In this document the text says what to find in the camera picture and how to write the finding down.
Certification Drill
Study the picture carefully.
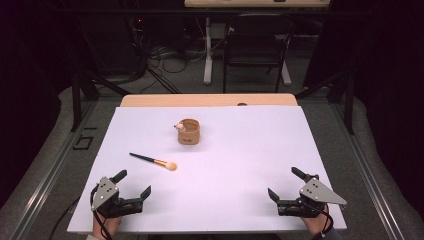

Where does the person's right hand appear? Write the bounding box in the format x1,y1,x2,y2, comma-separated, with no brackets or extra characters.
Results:
301,205,332,237

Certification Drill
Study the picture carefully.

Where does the bundle of floor cables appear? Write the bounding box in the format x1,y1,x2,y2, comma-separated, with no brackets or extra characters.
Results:
128,16,225,95

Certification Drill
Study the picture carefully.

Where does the black folding chair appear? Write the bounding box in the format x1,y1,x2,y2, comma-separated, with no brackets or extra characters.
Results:
222,13,296,95

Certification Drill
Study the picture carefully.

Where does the black metal stand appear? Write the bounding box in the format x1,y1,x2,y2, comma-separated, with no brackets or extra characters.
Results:
70,68,132,133
294,66,356,136

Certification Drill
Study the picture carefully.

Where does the white board sheet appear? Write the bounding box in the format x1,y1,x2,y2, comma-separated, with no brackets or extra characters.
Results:
66,105,348,234

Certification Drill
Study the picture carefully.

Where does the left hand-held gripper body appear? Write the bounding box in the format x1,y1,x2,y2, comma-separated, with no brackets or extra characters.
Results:
90,176,144,219

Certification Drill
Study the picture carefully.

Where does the black-handled makeup brush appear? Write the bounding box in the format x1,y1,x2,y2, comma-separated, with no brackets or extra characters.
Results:
129,152,178,172

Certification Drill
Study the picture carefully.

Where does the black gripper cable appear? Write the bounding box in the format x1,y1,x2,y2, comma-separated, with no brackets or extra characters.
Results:
48,184,114,240
304,199,335,238

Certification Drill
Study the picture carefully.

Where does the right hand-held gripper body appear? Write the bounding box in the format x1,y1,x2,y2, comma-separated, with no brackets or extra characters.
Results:
276,176,348,219

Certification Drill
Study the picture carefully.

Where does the wooden table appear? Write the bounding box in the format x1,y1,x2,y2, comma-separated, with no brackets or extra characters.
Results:
119,93,299,108

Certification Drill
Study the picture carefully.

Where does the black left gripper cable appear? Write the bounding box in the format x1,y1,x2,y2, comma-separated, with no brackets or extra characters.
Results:
48,184,114,240

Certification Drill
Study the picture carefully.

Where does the white desk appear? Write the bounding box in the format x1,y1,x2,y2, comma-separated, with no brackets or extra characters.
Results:
183,0,332,86

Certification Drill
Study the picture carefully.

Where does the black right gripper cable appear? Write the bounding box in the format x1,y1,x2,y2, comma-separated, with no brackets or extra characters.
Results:
304,199,335,238

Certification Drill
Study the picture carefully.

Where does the aluminium rail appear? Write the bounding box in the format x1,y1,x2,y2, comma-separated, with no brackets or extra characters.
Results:
329,99,406,240
9,99,98,240

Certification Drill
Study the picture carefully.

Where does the beige cup with animal figure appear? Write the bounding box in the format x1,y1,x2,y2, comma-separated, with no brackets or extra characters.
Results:
173,118,201,146

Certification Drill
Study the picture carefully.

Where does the person's left hand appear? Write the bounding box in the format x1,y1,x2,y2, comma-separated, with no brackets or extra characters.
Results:
92,214,122,240

